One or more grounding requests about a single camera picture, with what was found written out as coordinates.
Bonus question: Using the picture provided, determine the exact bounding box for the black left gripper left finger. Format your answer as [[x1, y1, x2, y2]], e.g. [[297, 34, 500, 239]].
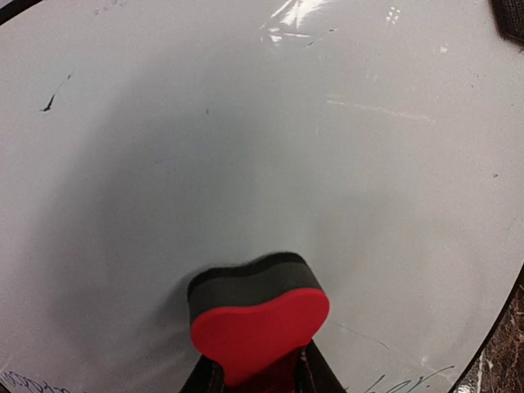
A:
[[179, 355, 224, 393]]

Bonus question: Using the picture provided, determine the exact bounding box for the red bone-shaped eraser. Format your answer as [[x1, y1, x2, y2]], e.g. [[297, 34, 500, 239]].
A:
[[187, 251, 330, 388]]

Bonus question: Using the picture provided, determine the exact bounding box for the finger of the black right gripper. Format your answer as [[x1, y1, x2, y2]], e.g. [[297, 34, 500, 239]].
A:
[[490, 0, 524, 43]]

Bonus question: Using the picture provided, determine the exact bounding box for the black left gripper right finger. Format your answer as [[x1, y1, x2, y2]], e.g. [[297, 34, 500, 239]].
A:
[[295, 341, 346, 393]]

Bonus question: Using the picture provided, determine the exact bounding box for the white whiteboard black frame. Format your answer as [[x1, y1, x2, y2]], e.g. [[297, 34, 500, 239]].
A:
[[1, 1, 523, 392]]

